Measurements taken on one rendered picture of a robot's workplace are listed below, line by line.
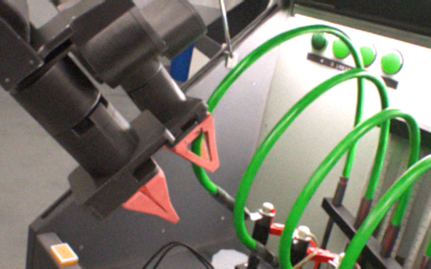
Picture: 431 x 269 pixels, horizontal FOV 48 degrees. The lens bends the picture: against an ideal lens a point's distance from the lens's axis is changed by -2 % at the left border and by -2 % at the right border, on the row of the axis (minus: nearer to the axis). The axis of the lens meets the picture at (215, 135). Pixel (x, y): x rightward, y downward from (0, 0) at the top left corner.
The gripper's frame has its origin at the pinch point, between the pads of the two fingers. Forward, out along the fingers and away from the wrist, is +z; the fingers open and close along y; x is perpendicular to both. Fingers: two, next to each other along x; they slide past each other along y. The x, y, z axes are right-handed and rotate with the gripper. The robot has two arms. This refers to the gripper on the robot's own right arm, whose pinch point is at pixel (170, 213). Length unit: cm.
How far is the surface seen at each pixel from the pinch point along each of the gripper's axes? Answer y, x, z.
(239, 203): 6.6, 7.0, 10.6
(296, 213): 10.5, -0.5, 11.2
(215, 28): 114, 382, 141
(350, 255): 11.3, -7.9, 13.8
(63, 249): -21.2, 35.5, 15.5
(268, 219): 9.2, 18.0, 26.2
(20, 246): -83, 188, 86
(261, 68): 33, 55, 25
